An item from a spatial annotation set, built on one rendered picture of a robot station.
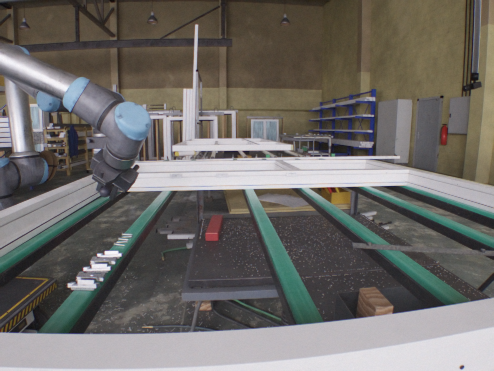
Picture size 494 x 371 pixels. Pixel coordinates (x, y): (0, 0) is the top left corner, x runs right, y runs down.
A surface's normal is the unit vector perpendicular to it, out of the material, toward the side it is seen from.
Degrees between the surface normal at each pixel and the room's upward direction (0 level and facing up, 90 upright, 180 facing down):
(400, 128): 90
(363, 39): 90
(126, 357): 0
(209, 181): 90
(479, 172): 90
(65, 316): 0
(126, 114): 54
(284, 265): 0
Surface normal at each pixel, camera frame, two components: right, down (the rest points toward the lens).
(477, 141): -1.00, 0.02
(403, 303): 0.08, 0.19
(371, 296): 0.00, -0.98
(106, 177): 0.53, -0.54
